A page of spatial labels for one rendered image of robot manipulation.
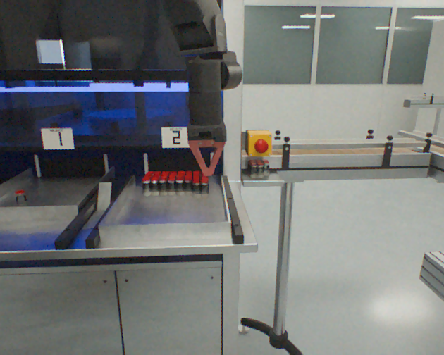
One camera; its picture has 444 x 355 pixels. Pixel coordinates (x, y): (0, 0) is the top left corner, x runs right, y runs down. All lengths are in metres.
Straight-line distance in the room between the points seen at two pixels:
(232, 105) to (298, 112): 4.89
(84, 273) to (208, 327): 0.47
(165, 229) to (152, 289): 0.56
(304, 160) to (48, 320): 1.03
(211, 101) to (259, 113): 5.13
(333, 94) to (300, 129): 0.78
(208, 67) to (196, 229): 0.31
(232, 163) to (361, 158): 0.47
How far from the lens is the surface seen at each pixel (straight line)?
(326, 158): 1.20
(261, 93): 5.68
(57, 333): 1.40
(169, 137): 1.00
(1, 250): 0.76
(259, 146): 0.98
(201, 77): 0.57
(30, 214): 0.87
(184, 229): 0.67
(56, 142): 1.08
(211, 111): 0.58
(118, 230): 0.69
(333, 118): 6.07
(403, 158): 1.32
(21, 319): 1.40
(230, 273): 1.17
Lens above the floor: 1.20
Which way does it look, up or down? 17 degrees down
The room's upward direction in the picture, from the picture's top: straight up
